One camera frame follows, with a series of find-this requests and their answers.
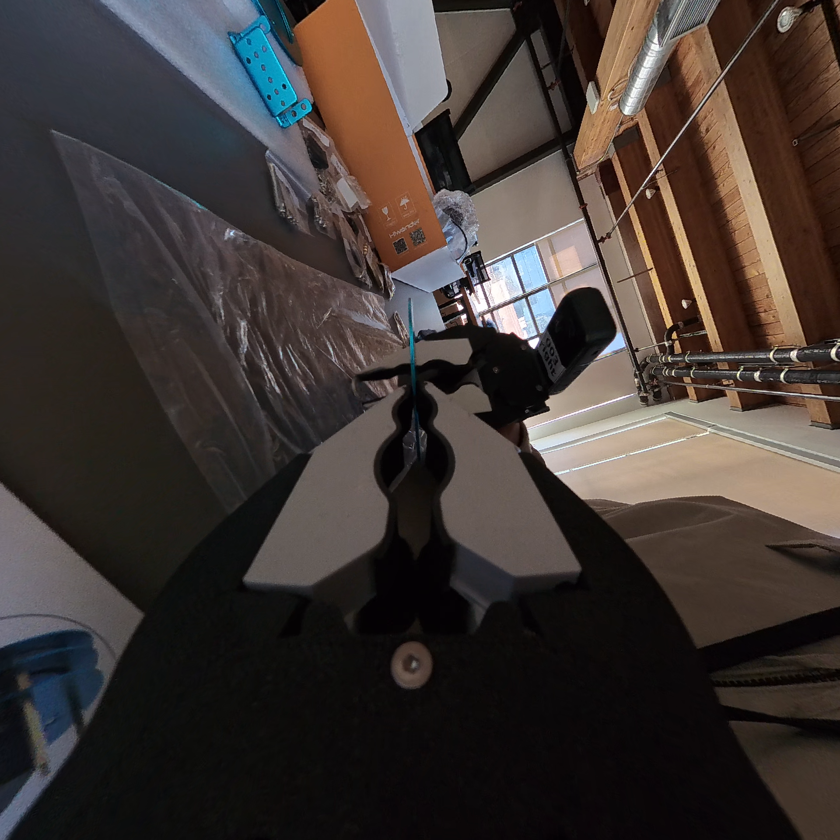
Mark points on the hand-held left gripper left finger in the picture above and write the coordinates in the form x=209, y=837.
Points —
x=315, y=525

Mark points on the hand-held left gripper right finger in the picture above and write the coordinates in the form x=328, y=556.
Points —
x=505, y=525

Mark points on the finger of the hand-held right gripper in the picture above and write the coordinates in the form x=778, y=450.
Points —
x=446, y=354
x=459, y=394

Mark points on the teal round metal plate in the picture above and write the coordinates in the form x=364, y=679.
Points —
x=412, y=348

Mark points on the person's right hand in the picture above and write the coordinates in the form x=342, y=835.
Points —
x=512, y=436

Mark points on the large window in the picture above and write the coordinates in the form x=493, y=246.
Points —
x=525, y=275

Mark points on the bubble wrap bundle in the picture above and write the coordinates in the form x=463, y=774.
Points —
x=456, y=210

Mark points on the pile of clear hardware packets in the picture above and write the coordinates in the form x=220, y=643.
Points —
x=341, y=210

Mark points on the black computer monitor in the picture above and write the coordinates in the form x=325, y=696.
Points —
x=443, y=151

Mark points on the person's beige jacket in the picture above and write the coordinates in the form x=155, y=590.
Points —
x=722, y=577

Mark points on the large clear plastic bag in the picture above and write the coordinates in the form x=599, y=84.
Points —
x=229, y=295

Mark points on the ceiling pipes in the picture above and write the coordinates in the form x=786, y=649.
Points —
x=754, y=364

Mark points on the orange cardboard box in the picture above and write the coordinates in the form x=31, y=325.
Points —
x=354, y=118

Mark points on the white printed instruction sheet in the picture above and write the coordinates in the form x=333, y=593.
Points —
x=52, y=571

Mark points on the white foam sheet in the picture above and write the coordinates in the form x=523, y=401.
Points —
x=197, y=19

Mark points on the blue perforated metal bracket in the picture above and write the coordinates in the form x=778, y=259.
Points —
x=266, y=72

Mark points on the silver ventilation duct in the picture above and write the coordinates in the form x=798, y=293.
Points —
x=656, y=52

